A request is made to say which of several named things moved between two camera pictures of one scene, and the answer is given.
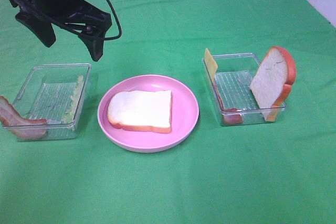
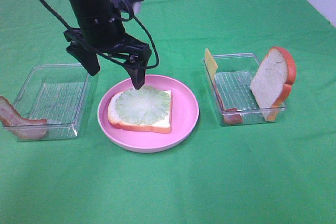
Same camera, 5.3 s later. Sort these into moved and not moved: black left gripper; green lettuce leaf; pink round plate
Moved: green lettuce leaf; black left gripper
Not moved: pink round plate
